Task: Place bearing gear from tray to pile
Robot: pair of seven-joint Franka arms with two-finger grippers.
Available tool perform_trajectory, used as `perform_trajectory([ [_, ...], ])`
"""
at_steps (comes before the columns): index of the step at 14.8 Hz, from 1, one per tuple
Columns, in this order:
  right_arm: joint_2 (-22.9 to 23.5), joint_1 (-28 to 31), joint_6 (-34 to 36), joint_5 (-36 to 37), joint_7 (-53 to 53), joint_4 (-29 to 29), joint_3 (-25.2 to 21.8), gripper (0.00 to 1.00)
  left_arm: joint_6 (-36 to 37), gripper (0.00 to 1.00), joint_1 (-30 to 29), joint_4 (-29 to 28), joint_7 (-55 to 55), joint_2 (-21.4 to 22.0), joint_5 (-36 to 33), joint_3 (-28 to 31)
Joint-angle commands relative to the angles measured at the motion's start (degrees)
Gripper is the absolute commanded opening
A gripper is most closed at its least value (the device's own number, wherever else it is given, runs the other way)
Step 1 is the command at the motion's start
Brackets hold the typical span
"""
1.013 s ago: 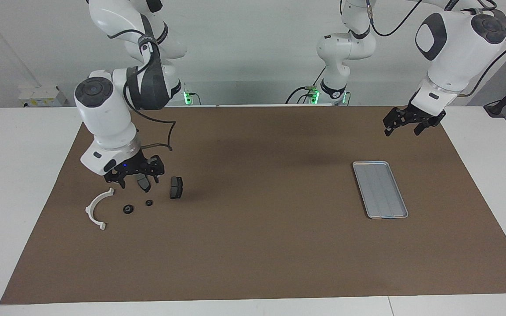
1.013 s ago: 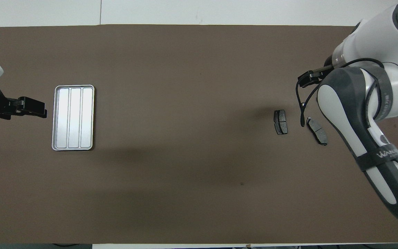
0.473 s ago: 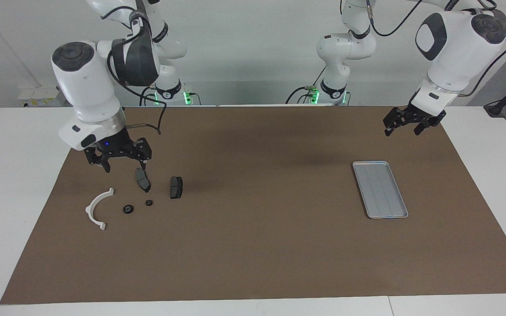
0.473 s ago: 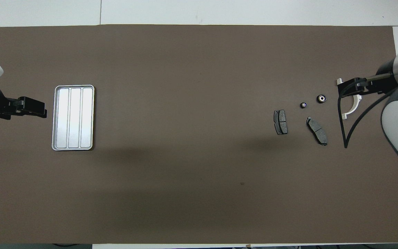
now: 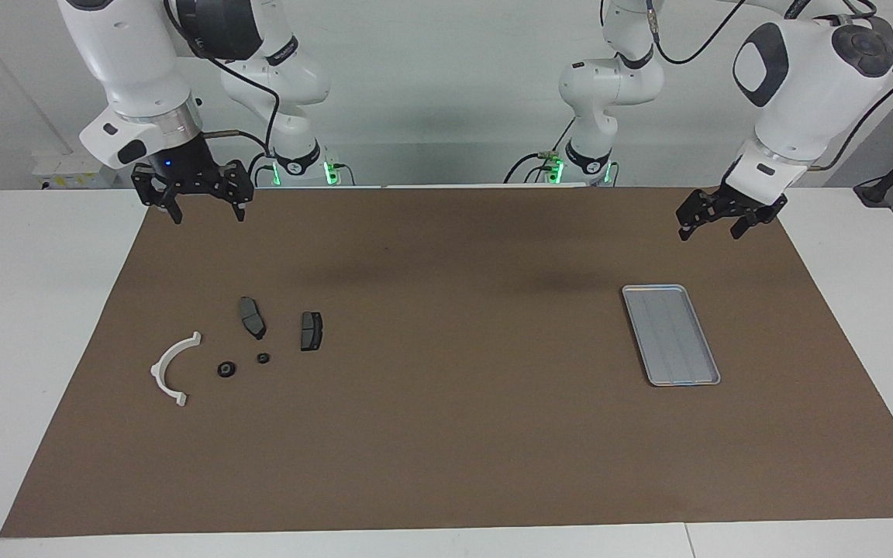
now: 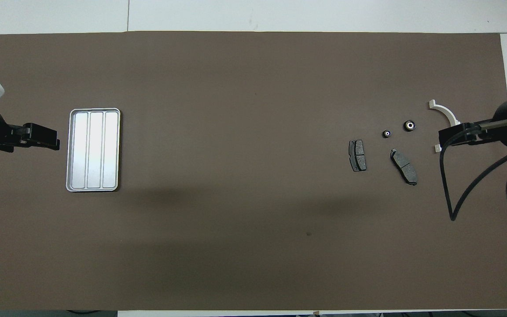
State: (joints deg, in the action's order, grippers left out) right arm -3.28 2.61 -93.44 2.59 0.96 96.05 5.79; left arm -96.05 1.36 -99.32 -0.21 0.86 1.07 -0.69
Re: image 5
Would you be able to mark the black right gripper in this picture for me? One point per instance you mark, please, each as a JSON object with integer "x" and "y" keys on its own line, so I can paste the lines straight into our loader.
{"x": 183, "y": 170}

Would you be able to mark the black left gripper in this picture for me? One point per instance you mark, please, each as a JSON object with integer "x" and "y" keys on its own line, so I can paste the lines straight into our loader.
{"x": 745, "y": 199}

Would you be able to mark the large black bearing gear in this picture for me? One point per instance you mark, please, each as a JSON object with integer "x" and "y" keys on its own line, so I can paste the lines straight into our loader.
{"x": 226, "y": 370}

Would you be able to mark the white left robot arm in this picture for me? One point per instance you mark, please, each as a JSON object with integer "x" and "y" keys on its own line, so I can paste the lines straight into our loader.
{"x": 811, "y": 85}

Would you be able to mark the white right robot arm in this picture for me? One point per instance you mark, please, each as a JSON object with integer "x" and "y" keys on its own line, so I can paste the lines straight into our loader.
{"x": 129, "y": 46}

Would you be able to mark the silver metal tray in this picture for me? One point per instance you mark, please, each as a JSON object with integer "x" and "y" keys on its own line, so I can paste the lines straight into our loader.
{"x": 671, "y": 333}

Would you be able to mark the white box with yellow label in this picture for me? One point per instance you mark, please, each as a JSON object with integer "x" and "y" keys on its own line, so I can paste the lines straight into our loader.
{"x": 67, "y": 174}

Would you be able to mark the long dark grey brake pad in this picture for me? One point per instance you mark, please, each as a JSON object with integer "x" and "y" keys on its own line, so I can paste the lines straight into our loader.
{"x": 251, "y": 319}

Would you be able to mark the short dark grey brake pad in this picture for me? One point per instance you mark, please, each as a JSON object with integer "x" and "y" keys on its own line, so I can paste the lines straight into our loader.
{"x": 311, "y": 332}

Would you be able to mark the brown table mat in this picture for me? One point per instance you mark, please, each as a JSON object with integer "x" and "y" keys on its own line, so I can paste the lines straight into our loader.
{"x": 446, "y": 449}

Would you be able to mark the white curved plastic bracket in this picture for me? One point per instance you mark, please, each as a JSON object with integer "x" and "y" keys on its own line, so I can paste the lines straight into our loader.
{"x": 158, "y": 373}

